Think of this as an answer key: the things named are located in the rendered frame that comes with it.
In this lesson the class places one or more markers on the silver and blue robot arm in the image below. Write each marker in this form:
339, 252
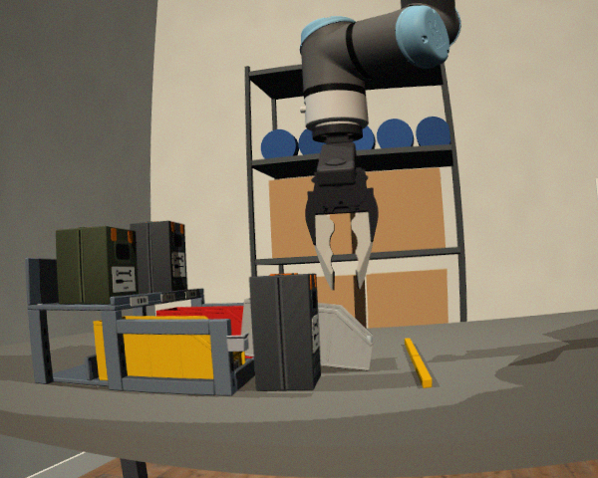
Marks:
338, 56

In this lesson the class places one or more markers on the yellow vertical bar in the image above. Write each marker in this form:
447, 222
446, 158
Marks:
420, 368

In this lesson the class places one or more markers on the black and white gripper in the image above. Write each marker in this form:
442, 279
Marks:
323, 201

